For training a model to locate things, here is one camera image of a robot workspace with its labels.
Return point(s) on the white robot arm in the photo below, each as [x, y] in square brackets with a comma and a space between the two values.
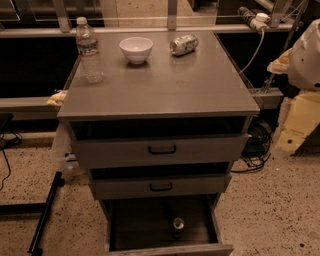
[301, 64]

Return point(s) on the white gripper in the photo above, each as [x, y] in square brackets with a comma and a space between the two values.
[305, 63]

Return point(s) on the middle grey drawer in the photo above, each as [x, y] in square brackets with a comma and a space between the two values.
[159, 187]

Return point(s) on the grey drawer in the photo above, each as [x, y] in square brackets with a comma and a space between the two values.
[95, 154]
[144, 227]
[159, 187]

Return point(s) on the black metal floor stand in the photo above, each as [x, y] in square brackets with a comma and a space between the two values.
[34, 249]

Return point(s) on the silver soda can lying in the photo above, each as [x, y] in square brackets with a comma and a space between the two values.
[183, 44]

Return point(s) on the white ceramic bowl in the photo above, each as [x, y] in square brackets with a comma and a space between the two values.
[136, 49]

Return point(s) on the yellow sponge on rail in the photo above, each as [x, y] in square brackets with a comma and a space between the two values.
[57, 99]

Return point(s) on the bottom grey drawer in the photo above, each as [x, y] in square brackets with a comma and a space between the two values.
[144, 227]

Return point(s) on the clear plastic bag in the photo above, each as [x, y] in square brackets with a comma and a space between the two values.
[63, 152]

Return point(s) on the clear plastic water bottle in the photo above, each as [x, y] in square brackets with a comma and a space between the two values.
[87, 44]

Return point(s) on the white power strip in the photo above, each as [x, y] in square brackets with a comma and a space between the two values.
[255, 21]

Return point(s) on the redbull can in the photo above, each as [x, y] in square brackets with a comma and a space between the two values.
[178, 224]

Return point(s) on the top grey drawer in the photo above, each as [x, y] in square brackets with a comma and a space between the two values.
[95, 154]

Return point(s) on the grey drawer cabinet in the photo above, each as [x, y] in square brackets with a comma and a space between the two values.
[197, 95]

